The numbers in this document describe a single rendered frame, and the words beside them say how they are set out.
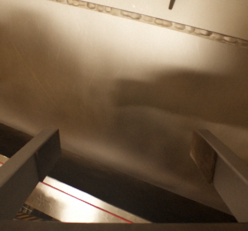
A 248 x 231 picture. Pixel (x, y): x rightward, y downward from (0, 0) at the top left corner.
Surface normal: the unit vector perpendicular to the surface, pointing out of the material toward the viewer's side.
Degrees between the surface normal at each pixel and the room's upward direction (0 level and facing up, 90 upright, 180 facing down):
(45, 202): 1
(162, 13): 34
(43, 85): 47
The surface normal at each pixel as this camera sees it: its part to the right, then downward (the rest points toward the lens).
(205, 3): -0.28, 0.37
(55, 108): -0.34, 0.62
